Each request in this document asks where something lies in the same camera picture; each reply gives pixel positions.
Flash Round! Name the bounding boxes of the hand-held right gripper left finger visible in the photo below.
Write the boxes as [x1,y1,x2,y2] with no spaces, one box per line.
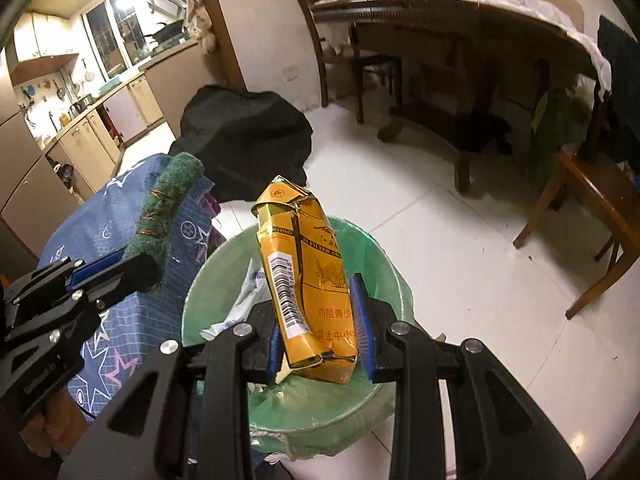
[59,302,288,480]

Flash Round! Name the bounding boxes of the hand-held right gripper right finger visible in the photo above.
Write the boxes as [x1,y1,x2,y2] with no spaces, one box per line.
[349,274,586,480]

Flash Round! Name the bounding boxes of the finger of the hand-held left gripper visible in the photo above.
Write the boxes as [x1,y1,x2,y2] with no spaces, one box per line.
[5,253,164,343]
[6,249,127,301]

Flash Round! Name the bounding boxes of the yellow cigarette pack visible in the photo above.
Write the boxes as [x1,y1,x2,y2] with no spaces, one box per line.
[251,175,358,386]

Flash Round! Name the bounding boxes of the green trash bin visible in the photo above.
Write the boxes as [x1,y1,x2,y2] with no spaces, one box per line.
[181,216,416,461]

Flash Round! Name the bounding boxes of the green scouring pad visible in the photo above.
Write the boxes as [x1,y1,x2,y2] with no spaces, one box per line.
[124,152,206,293]

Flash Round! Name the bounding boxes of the person's left forearm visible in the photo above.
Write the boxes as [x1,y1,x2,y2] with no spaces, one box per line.
[0,425,66,480]

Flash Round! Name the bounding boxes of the person's left hand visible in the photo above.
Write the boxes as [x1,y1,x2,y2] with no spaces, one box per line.
[20,385,90,457]

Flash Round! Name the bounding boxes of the blue checkered tablecloth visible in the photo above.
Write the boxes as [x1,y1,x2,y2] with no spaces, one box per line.
[37,152,221,421]

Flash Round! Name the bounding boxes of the white printed wrapper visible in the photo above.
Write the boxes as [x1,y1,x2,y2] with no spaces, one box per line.
[200,255,273,342]

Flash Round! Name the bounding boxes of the beige kitchen base cabinets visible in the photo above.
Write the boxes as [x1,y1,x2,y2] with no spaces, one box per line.
[0,35,206,271]

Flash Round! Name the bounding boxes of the large black bag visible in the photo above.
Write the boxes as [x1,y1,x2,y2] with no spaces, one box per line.
[167,85,313,203]

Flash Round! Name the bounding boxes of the kitchen window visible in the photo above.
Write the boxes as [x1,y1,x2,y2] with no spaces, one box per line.
[82,0,156,78]

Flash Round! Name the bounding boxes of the black wok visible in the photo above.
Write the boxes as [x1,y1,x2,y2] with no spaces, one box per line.
[142,20,186,42]

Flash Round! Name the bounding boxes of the orange wooden chair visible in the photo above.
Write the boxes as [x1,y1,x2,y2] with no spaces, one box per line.
[514,142,640,321]

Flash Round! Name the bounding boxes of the green sack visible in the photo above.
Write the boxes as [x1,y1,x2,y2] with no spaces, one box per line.
[529,85,597,191]

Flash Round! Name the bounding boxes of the dark wooden chair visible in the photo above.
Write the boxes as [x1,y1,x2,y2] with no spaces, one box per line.
[294,0,403,126]

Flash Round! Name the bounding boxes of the dark wooden table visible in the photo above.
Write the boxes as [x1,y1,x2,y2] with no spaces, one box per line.
[312,0,613,196]

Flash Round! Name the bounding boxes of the hanging cloths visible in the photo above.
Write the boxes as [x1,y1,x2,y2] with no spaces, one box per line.
[182,0,221,53]

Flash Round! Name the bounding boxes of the dark green garment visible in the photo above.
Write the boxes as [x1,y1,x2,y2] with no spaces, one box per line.
[597,15,640,166]

